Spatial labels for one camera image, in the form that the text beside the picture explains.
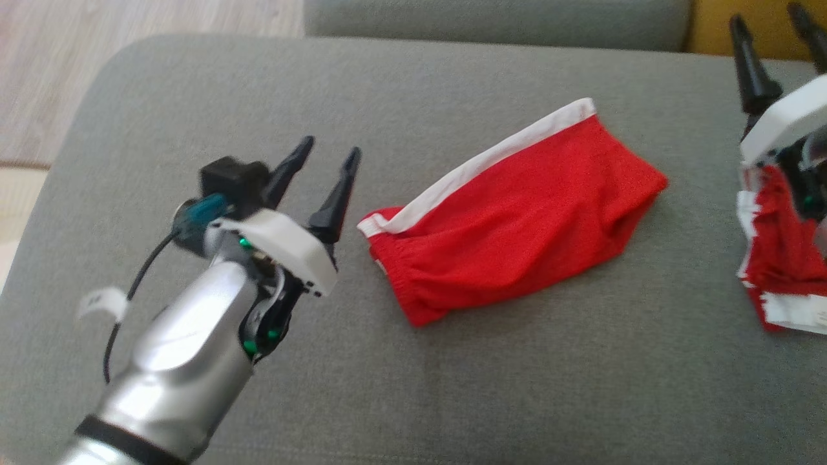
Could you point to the pale floor rug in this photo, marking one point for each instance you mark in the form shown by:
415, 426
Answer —
19, 213

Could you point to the large yellow sofa back cushion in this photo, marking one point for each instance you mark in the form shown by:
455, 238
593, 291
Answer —
714, 29

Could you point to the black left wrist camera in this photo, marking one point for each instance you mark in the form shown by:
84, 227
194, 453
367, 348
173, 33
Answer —
229, 184

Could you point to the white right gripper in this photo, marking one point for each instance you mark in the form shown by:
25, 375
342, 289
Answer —
785, 119

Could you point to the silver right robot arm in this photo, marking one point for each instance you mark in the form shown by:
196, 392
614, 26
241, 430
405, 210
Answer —
821, 236

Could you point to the red basketball jersey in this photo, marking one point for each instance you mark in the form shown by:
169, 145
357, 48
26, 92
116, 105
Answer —
785, 258

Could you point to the large grey sofa seat cushion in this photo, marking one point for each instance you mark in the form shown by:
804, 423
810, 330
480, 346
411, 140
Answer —
452, 387

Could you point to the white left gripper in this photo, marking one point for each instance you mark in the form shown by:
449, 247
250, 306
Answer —
284, 248

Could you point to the red shorts with white band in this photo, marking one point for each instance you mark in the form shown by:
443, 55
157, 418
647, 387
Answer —
517, 219

